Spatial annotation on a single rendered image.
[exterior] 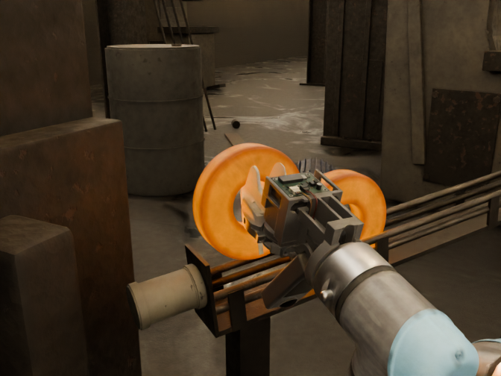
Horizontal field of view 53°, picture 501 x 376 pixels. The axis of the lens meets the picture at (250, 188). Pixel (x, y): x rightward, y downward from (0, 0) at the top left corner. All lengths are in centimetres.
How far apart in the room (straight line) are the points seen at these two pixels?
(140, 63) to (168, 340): 171
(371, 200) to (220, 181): 25
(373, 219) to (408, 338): 37
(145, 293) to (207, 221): 12
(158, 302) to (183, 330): 118
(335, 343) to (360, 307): 131
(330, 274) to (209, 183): 21
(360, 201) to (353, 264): 28
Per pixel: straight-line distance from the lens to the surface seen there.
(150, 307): 65
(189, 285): 66
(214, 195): 64
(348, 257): 50
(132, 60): 302
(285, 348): 173
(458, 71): 279
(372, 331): 46
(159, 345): 177
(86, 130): 72
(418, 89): 285
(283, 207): 54
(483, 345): 62
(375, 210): 79
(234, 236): 67
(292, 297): 62
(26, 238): 56
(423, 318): 46
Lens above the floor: 100
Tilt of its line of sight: 18 degrees down
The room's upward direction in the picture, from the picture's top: straight up
